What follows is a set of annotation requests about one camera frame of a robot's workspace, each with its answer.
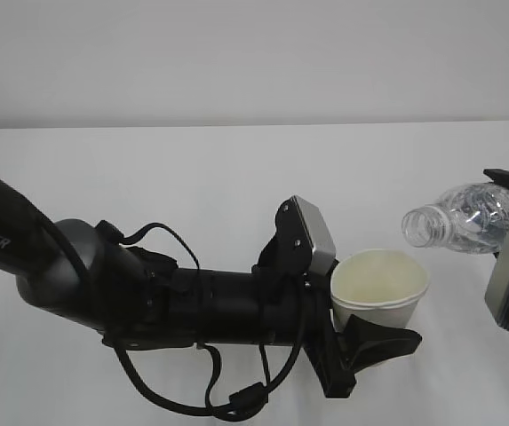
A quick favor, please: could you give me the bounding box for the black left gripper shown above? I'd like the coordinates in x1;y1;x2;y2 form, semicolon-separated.
253;261;422;398

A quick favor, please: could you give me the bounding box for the white paper cup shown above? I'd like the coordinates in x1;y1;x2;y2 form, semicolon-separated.
330;249;429;329

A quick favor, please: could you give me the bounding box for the clear water bottle green label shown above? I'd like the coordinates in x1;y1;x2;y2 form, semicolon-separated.
402;183;509;255

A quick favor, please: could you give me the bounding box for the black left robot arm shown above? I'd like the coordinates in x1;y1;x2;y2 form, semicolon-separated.
0;179;422;407

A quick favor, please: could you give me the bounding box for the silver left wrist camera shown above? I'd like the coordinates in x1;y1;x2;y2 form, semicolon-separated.
258;195;337;276

